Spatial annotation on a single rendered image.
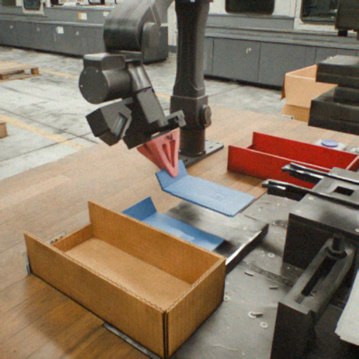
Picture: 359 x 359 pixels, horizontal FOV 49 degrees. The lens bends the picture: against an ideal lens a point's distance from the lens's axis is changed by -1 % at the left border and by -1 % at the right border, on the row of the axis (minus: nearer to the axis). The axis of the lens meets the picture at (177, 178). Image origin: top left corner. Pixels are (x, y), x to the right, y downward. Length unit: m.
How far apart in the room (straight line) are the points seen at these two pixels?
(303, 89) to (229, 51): 3.20
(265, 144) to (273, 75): 4.79
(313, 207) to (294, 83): 2.45
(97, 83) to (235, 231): 0.31
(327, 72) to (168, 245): 0.31
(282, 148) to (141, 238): 0.49
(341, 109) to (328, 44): 4.84
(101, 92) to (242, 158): 0.38
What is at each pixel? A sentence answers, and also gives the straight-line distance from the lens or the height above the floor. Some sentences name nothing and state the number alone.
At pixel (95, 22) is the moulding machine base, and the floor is 0.73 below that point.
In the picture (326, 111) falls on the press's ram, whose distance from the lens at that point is 0.55.
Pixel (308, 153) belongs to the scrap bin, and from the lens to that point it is 0.94.
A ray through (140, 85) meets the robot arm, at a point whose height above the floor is 1.13.
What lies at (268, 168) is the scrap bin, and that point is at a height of 0.93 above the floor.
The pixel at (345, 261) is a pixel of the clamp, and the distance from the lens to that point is 0.53.
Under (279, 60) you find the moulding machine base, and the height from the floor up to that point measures 0.42.
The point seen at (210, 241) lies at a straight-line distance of 0.61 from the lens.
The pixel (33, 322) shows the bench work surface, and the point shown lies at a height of 0.90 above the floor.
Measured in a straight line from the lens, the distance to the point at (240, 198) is 0.65.
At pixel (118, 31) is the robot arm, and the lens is 0.67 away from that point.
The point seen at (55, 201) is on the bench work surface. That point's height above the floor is 0.90.
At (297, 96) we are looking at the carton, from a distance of 3.02.
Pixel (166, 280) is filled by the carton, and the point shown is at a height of 0.91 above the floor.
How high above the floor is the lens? 1.27
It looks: 25 degrees down
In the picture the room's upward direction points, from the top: straight up
